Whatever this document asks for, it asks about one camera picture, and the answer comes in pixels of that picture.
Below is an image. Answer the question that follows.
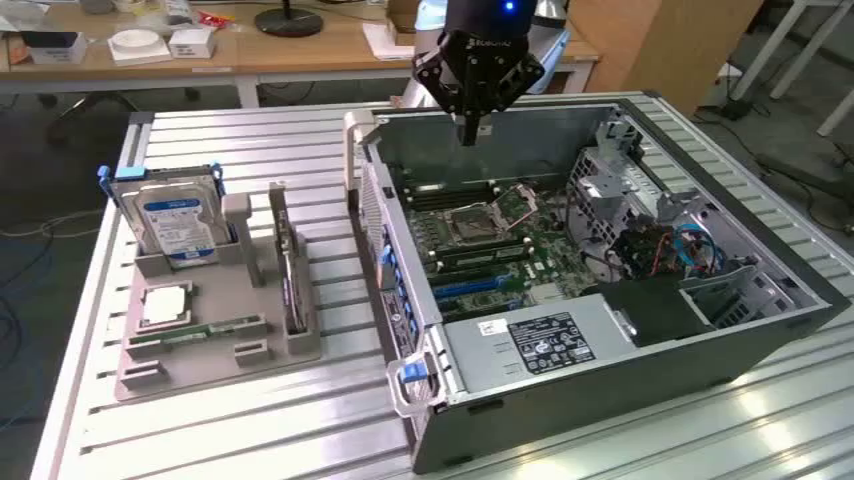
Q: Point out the wooden desk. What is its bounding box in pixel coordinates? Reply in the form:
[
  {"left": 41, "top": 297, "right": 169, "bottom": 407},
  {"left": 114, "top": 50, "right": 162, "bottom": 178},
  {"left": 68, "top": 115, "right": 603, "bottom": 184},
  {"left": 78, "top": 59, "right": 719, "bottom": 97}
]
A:
[{"left": 0, "top": 0, "right": 601, "bottom": 96}]

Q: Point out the open black PC case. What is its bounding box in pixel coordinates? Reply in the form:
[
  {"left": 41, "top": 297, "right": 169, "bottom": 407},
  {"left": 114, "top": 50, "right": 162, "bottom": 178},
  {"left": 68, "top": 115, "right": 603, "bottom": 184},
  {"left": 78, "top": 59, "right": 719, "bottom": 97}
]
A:
[{"left": 340, "top": 97, "right": 852, "bottom": 476}]

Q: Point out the black installed RAM stick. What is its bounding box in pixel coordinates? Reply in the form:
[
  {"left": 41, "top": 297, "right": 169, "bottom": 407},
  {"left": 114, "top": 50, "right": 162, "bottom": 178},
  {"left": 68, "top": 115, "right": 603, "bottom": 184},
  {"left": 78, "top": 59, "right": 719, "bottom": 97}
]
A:
[{"left": 433, "top": 239, "right": 532, "bottom": 269}]

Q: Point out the black power adapter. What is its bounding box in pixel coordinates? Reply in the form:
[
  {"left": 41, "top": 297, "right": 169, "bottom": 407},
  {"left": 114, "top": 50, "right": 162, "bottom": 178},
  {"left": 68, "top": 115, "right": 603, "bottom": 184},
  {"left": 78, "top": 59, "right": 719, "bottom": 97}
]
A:
[{"left": 719, "top": 98, "right": 753, "bottom": 122}]

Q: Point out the perforated metal drive cage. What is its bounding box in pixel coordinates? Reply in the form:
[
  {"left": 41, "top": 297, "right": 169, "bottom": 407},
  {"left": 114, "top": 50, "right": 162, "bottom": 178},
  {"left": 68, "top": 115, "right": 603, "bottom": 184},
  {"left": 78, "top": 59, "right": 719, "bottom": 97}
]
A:
[{"left": 565, "top": 144, "right": 668, "bottom": 256}]

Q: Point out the black power connector bundle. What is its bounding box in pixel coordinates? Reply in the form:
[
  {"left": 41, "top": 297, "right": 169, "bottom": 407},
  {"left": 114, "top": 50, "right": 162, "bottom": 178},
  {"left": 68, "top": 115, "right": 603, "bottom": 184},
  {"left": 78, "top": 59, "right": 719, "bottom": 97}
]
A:
[{"left": 609, "top": 224, "right": 675, "bottom": 280}]

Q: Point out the grey printed parts rack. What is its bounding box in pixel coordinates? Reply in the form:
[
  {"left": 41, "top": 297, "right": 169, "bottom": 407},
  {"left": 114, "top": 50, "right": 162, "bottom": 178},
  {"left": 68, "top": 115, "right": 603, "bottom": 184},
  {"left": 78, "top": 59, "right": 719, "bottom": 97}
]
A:
[{"left": 113, "top": 193, "right": 324, "bottom": 404}]

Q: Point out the white table frame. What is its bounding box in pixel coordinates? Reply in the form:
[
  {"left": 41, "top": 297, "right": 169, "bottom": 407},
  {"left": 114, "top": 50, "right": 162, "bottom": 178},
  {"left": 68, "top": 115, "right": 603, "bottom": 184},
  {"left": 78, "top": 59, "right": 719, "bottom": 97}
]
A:
[{"left": 729, "top": 0, "right": 854, "bottom": 137}]

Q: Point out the white round holder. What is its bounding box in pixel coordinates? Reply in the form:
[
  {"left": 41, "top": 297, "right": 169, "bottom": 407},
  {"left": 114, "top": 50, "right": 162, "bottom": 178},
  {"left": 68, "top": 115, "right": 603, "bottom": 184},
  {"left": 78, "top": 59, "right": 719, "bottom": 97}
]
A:
[{"left": 105, "top": 28, "right": 174, "bottom": 67}]

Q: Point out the green motherboard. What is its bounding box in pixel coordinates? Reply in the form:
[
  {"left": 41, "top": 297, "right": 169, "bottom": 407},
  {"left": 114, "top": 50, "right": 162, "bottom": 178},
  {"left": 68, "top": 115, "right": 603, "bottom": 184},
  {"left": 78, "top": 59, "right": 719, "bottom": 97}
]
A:
[{"left": 398, "top": 169, "right": 601, "bottom": 324}]

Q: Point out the metal socket cover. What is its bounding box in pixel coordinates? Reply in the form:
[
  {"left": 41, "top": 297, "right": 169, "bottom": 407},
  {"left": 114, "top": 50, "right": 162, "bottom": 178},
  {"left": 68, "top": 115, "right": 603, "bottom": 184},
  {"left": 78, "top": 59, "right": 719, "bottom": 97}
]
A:
[{"left": 492, "top": 183, "right": 539, "bottom": 231}]

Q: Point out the red disk wire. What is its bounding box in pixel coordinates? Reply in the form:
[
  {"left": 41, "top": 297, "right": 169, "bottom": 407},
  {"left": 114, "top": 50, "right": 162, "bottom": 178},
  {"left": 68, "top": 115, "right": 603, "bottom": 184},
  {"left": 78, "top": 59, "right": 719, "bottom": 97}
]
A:
[{"left": 655, "top": 227, "right": 673, "bottom": 274}]

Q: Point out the brown cardboard box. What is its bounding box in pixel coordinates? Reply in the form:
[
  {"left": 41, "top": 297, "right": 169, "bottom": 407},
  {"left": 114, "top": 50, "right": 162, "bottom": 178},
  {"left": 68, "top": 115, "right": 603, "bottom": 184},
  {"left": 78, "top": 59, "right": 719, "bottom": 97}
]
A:
[{"left": 384, "top": 0, "right": 428, "bottom": 47}]

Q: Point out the black round lamp base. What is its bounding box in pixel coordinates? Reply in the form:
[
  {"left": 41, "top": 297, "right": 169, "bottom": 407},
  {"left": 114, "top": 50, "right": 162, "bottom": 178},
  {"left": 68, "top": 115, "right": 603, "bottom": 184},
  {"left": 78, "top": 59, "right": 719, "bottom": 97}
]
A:
[{"left": 252, "top": 0, "right": 326, "bottom": 38}]

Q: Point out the CPU socket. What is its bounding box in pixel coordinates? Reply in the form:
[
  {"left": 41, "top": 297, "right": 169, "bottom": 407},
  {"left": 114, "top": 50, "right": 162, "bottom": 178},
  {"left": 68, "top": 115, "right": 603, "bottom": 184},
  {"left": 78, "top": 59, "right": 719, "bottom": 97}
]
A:
[{"left": 444, "top": 204, "right": 500, "bottom": 242}]

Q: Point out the blue disk wire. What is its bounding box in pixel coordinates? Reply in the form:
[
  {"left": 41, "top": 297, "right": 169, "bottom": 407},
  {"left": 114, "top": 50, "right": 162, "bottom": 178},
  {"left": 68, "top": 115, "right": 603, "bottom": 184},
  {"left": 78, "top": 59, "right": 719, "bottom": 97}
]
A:
[{"left": 671, "top": 223, "right": 729, "bottom": 275}]

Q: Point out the white box with dark lid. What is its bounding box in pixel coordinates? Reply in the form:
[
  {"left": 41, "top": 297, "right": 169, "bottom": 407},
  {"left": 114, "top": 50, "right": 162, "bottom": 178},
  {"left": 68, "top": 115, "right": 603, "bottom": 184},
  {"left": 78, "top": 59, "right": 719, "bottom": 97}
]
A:
[{"left": 17, "top": 30, "right": 89, "bottom": 65}]

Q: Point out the wooden cabinet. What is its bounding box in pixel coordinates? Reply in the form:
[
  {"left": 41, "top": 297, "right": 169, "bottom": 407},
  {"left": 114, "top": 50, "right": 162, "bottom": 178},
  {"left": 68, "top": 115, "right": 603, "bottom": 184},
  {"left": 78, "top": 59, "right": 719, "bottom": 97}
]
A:
[{"left": 565, "top": 0, "right": 765, "bottom": 109}]

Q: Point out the green RAM stick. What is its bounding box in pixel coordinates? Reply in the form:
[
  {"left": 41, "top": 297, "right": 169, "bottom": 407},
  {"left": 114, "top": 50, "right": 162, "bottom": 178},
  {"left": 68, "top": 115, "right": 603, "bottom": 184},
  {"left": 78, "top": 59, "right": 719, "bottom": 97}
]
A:
[{"left": 129, "top": 314, "right": 262, "bottom": 346}]

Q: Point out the hard disk in blue caddy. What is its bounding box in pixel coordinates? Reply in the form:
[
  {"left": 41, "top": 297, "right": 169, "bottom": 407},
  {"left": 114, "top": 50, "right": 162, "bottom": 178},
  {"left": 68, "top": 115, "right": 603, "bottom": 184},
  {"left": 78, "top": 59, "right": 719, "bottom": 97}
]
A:
[{"left": 96, "top": 162, "right": 229, "bottom": 271}]

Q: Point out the white paper stack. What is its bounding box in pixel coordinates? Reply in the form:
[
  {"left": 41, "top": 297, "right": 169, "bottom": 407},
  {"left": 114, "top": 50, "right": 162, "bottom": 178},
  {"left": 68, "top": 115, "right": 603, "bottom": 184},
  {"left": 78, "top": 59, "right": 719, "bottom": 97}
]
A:
[{"left": 361, "top": 21, "right": 418, "bottom": 62}]

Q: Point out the small white labelled box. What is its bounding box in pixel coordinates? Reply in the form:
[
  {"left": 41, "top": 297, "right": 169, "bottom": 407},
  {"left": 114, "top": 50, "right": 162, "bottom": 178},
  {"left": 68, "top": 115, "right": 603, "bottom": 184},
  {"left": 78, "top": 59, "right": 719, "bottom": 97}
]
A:
[{"left": 165, "top": 28, "right": 218, "bottom": 60}]

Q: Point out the grey metal disk bay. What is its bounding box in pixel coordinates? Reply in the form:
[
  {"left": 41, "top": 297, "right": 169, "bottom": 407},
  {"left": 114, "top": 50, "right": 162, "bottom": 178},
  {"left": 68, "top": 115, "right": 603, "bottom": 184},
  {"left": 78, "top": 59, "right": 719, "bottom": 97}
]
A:
[{"left": 676, "top": 264, "right": 799, "bottom": 332}]

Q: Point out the silver CPU chip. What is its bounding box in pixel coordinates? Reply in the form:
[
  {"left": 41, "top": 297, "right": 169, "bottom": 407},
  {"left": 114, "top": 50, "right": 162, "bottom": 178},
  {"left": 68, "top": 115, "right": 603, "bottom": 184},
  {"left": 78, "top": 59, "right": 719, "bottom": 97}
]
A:
[{"left": 141, "top": 288, "right": 189, "bottom": 324}]

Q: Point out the grey power supply unit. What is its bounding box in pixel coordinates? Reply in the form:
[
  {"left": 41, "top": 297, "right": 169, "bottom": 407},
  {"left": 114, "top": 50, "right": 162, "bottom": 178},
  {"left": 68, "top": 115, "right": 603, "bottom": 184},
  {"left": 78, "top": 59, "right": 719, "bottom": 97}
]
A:
[{"left": 440, "top": 294, "right": 643, "bottom": 395}]

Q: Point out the black plastic air shroud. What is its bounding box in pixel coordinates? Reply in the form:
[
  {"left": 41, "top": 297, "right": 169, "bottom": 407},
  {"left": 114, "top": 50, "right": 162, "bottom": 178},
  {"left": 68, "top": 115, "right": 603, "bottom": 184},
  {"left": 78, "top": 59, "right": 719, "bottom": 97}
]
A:
[{"left": 595, "top": 278, "right": 713, "bottom": 350}]

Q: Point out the graphics card with metal bracket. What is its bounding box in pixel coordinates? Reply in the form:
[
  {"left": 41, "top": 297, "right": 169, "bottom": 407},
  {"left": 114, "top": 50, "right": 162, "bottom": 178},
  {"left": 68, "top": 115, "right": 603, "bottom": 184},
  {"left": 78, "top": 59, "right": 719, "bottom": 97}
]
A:
[{"left": 266, "top": 181, "right": 314, "bottom": 337}]

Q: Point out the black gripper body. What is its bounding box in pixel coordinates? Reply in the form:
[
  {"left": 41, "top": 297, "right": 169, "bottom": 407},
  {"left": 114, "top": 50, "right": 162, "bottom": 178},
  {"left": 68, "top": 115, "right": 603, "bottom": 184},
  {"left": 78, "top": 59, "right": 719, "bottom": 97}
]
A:
[{"left": 443, "top": 0, "right": 539, "bottom": 115}]

